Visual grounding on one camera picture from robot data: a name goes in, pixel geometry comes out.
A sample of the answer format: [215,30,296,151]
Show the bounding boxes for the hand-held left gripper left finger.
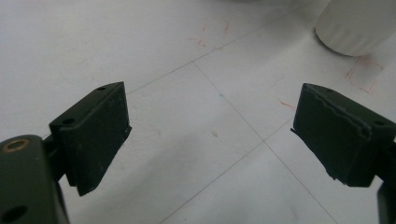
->
[49,81,133,197]

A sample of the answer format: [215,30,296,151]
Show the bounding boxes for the white cup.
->
[314,0,396,58]

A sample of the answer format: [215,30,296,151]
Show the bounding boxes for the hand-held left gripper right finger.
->
[290,82,396,188]

